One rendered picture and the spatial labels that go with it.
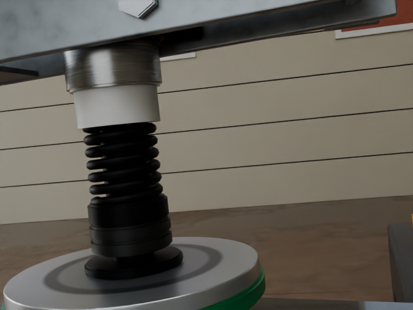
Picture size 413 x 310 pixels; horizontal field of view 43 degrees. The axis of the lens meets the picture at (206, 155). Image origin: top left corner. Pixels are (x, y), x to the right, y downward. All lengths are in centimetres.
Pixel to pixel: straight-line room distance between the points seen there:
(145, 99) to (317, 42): 604
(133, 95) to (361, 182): 609
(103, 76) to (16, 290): 18
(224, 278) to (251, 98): 605
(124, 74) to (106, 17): 5
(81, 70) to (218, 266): 19
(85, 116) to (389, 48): 614
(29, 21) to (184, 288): 23
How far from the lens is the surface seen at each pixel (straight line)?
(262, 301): 49
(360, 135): 642
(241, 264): 43
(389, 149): 647
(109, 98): 42
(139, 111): 42
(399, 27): 651
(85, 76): 42
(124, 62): 42
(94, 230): 44
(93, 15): 40
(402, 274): 100
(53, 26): 42
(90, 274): 45
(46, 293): 43
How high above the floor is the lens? 103
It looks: 3 degrees down
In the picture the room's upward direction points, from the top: 6 degrees counter-clockwise
